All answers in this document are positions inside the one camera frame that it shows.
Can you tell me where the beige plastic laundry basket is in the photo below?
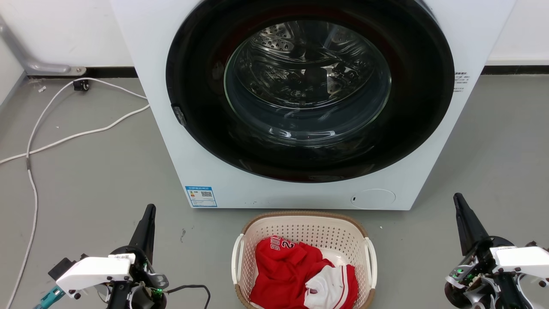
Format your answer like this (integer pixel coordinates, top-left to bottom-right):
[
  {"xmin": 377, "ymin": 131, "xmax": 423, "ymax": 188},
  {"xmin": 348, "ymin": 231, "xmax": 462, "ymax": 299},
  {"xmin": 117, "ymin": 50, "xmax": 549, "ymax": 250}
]
[{"xmin": 232, "ymin": 210, "xmax": 378, "ymax": 309}]

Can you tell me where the red sports jersey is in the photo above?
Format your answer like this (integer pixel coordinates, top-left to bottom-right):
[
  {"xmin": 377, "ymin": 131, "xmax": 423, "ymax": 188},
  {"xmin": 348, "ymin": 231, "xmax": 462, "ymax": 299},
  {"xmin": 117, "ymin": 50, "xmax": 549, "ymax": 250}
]
[{"xmin": 249, "ymin": 235, "xmax": 359, "ymax": 309}]

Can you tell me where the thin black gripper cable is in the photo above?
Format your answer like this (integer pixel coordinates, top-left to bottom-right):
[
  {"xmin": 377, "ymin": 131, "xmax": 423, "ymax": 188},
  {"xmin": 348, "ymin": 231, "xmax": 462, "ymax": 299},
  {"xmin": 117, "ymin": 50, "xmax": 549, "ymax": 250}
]
[{"xmin": 165, "ymin": 284, "xmax": 211, "ymax": 309}]

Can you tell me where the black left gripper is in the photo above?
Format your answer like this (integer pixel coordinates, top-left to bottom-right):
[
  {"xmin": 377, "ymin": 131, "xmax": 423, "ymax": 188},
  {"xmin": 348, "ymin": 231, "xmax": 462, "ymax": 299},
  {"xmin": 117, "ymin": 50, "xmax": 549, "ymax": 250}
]
[{"xmin": 110, "ymin": 204, "xmax": 169, "ymax": 309}]

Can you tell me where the grey drain pipe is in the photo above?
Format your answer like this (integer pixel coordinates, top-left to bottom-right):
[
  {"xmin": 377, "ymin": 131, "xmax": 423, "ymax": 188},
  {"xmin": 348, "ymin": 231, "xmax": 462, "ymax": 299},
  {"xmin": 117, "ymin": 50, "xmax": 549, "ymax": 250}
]
[{"xmin": 0, "ymin": 15, "xmax": 87, "ymax": 77}]

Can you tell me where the blue energy label sticker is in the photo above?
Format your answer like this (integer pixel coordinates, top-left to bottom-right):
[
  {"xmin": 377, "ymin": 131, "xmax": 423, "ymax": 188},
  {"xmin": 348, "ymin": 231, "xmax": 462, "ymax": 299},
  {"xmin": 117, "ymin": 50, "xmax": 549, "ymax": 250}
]
[{"xmin": 185, "ymin": 186, "xmax": 217, "ymax": 208}]

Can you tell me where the round white filter cover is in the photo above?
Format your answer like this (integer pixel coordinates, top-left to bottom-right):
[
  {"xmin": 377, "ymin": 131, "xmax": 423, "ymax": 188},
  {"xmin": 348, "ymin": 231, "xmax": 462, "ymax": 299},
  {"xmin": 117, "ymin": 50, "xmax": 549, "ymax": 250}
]
[{"xmin": 350, "ymin": 189, "xmax": 396, "ymax": 210}]

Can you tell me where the black round washer door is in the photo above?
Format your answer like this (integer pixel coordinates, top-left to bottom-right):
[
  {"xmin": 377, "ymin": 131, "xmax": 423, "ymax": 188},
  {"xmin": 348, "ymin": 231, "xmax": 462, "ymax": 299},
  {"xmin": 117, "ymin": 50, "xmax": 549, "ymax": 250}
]
[{"xmin": 166, "ymin": 0, "xmax": 455, "ymax": 183}]

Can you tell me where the white front-load washing machine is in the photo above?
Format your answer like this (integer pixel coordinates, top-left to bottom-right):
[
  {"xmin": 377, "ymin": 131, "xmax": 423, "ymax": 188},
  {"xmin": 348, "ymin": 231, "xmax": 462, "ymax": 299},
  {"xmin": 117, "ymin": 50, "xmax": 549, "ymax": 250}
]
[{"xmin": 109, "ymin": 0, "xmax": 517, "ymax": 211}]

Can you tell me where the small printed text label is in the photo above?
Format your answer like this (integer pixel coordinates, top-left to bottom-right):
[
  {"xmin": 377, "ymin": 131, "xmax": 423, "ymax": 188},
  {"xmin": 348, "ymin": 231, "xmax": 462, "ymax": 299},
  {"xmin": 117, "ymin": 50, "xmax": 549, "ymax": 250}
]
[{"xmin": 453, "ymin": 72, "xmax": 471, "ymax": 93}]

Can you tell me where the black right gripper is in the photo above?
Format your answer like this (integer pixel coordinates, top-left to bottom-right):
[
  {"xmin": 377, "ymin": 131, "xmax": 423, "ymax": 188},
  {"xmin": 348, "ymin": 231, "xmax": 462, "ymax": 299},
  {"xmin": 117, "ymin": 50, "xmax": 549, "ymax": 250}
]
[{"xmin": 443, "ymin": 193, "xmax": 515, "ymax": 309}]

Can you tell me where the teal cable connector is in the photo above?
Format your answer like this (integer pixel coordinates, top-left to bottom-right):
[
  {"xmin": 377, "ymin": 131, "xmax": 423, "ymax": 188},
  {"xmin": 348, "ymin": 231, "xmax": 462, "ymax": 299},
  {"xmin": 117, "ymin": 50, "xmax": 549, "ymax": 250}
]
[{"xmin": 34, "ymin": 285, "xmax": 66, "ymax": 309}]

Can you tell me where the white floor cable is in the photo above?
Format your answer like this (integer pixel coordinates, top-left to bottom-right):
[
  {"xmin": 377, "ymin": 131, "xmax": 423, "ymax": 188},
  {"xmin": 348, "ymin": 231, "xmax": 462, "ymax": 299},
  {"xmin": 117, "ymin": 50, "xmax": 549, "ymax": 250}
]
[
  {"xmin": 0, "ymin": 104, "xmax": 151, "ymax": 166},
  {"xmin": 5, "ymin": 77, "xmax": 149, "ymax": 309}
]

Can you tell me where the white garment with red stripes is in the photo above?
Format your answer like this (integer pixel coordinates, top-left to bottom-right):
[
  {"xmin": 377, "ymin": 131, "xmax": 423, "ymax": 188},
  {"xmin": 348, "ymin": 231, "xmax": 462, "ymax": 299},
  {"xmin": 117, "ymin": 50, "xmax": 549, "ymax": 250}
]
[{"xmin": 303, "ymin": 265, "xmax": 357, "ymax": 309}]

